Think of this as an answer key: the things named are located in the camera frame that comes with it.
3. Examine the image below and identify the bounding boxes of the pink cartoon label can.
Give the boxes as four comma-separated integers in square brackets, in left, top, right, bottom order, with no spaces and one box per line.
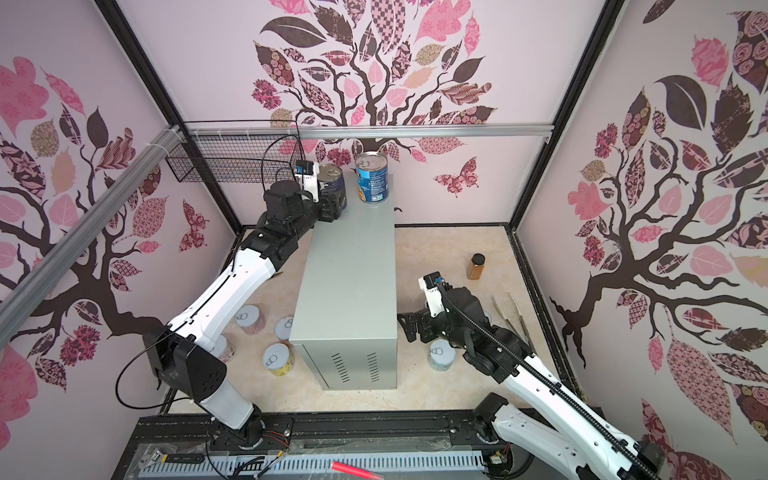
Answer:
[211,335,235,364]

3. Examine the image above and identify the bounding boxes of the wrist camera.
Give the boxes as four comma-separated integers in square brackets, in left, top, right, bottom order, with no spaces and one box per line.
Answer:
[418,272,451,318]
[263,160,319,225]

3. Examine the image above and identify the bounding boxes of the front right patterned can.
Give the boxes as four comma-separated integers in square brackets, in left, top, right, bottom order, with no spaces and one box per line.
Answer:
[427,339,456,372]

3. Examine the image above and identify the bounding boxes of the white slotted cable duct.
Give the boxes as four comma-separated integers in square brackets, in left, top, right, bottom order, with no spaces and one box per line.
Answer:
[139,451,485,480]

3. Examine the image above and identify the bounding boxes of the pink marker pen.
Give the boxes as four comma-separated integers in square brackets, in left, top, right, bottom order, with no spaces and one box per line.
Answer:
[331,461,384,480]

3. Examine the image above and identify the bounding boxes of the black wire basket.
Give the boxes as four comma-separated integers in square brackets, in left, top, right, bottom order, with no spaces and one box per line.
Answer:
[165,120,307,186]

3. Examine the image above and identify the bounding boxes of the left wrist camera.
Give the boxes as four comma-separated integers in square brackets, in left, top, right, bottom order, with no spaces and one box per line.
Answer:
[263,160,319,225]

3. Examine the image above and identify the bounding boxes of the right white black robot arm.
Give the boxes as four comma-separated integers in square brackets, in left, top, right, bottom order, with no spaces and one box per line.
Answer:
[397,284,663,479]

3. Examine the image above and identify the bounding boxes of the blue label tin can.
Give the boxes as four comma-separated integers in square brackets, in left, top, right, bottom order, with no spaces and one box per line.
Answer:
[355,152,389,204]

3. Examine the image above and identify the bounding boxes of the grey metal cabinet counter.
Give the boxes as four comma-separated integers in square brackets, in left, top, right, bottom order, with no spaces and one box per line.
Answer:
[289,171,399,390]

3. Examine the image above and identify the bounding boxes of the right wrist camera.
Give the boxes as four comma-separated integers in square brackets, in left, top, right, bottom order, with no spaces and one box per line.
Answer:
[418,272,451,318]

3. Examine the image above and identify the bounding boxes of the orange label can near cabinet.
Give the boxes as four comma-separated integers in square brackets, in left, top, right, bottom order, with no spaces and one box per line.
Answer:
[274,316,294,344]

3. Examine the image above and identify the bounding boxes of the dark label tin can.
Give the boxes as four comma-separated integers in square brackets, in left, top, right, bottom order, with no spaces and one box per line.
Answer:
[318,164,347,210]

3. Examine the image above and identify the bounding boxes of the amber jar black lid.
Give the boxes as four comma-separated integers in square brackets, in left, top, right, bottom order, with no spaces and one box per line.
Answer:
[467,253,486,281]

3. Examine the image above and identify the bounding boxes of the yellow label tin can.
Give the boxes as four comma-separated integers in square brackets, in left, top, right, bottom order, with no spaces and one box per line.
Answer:
[262,342,295,377]

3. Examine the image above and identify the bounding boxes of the diagonal aluminium bar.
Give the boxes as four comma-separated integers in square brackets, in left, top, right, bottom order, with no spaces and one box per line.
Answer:
[1,125,183,345]

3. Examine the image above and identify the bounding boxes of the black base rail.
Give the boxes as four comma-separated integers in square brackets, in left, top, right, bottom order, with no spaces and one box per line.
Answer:
[113,407,607,480]

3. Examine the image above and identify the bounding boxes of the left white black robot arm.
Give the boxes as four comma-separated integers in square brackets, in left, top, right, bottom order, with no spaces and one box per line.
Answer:
[143,189,342,431]

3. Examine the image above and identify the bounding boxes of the horizontal aluminium bar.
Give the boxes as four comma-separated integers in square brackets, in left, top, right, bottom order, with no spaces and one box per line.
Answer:
[188,123,554,140]

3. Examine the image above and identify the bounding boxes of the pink label tin can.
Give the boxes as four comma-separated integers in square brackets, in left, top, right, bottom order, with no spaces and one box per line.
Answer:
[234,304,266,335]

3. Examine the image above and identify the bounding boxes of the metal tongs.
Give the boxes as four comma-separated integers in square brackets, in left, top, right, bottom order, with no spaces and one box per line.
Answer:
[492,293,536,352]

